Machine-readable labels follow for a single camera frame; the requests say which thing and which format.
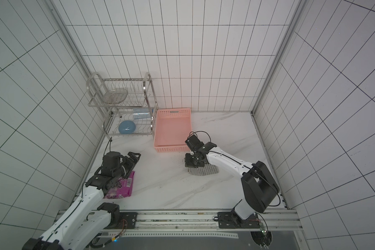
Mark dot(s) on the purple snack packet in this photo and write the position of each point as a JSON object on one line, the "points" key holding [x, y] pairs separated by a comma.
{"points": [[122, 189]]}

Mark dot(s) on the pink plastic basket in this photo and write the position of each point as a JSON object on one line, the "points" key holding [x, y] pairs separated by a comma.
{"points": [[172, 128]]}

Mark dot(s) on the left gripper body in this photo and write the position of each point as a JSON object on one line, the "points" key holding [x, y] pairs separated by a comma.
{"points": [[127, 165]]}

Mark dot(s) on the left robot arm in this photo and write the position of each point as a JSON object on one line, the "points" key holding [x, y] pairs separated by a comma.
{"points": [[89, 221]]}

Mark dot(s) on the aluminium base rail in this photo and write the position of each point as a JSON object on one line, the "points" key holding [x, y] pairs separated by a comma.
{"points": [[194, 223]]}

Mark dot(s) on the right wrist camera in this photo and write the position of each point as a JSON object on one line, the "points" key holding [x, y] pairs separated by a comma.
{"points": [[194, 143]]}

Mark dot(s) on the light blue container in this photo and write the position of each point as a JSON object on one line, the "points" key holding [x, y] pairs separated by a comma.
{"points": [[141, 113]]}

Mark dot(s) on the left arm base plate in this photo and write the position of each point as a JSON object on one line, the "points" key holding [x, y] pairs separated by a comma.
{"points": [[124, 220]]}

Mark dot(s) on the blue bowl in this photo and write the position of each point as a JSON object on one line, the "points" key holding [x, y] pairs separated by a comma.
{"points": [[127, 127]]}

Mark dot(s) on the grey striped dishcloth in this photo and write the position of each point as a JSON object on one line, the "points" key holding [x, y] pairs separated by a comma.
{"points": [[207, 170]]}

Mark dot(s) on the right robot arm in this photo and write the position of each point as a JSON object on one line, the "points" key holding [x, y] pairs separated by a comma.
{"points": [[259, 185]]}

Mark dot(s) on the metal dish rack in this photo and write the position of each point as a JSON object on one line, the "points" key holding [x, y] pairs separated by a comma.
{"points": [[141, 94]]}

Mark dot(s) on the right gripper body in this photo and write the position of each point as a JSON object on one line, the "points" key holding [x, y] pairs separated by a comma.
{"points": [[193, 160]]}

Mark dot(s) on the clear glass plate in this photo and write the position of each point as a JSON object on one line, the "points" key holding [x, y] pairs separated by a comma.
{"points": [[115, 96]]}

